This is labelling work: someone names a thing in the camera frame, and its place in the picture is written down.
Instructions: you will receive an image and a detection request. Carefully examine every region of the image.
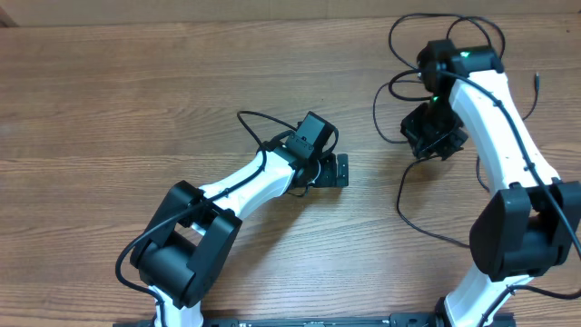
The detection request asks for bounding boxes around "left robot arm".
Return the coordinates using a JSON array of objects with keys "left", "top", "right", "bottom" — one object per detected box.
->
[{"left": 115, "top": 112, "right": 349, "bottom": 326}]

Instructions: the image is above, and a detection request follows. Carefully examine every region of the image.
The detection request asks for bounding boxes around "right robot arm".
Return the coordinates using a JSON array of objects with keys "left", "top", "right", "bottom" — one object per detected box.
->
[{"left": 401, "top": 40, "right": 580, "bottom": 326}]

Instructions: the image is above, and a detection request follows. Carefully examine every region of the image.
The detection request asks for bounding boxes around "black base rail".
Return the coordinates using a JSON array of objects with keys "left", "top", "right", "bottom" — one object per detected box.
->
[{"left": 113, "top": 311, "right": 517, "bottom": 327}]

